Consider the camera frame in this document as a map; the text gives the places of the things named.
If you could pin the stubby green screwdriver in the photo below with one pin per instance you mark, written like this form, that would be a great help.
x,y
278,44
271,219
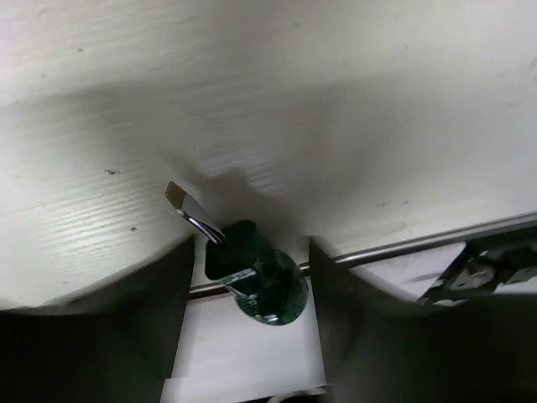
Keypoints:
x,y
266,283

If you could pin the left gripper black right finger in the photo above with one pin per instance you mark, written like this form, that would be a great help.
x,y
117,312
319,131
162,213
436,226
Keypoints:
x,y
376,348

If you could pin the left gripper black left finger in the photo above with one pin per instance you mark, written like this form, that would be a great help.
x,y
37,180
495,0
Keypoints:
x,y
113,344

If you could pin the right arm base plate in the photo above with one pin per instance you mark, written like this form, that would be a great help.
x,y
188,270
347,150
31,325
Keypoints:
x,y
484,268

